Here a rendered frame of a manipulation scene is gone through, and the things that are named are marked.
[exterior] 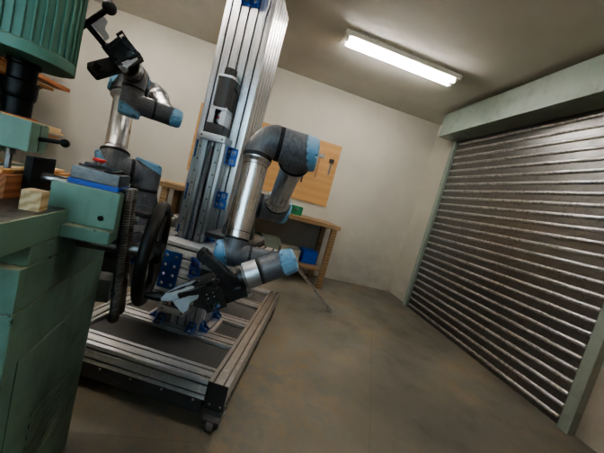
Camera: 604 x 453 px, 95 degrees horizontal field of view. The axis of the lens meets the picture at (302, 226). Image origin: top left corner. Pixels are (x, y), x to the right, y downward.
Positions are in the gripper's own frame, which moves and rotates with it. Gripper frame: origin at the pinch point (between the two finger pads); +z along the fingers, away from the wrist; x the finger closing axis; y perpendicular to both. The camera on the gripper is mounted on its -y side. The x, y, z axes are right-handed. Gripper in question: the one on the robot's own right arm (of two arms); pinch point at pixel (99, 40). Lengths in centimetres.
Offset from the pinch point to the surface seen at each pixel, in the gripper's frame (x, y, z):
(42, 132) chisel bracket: 14.8, -23.9, 11.4
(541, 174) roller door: 211, 228, -87
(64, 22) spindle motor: 2.2, -3.1, 16.3
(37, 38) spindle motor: 3.5, -9.1, 18.8
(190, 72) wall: -78, 59, -316
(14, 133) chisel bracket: 13.8, -26.9, 15.7
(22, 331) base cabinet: 48, -48, 30
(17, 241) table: 36, -32, 36
